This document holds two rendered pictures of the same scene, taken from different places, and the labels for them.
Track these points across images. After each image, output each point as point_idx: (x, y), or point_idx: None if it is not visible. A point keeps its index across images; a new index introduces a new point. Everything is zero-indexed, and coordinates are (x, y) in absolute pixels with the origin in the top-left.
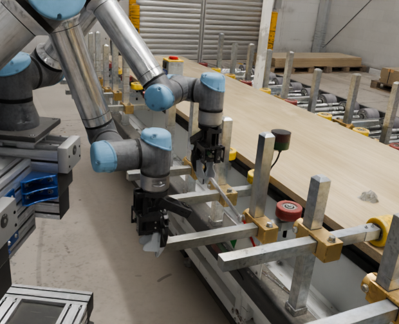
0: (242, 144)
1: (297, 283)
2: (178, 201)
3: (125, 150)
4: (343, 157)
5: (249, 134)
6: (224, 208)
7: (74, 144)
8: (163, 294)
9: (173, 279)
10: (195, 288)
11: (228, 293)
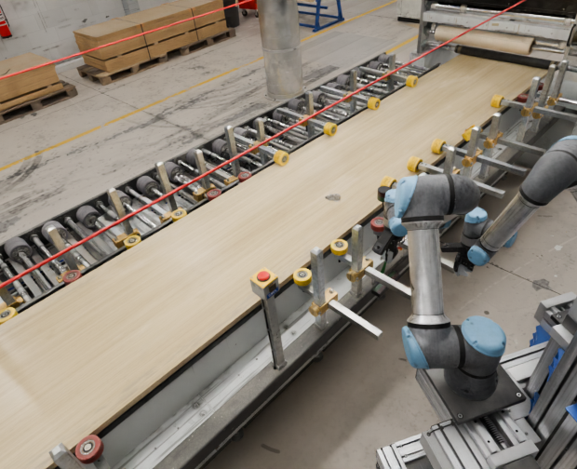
0: (277, 270)
1: None
2: (449, 246)
3: None
4: (263, 215)
5: (243, 274)
6: (299, 314)
7: None
8: (296, 435)
9: (270, 437)
10: (273, 412)
11: None
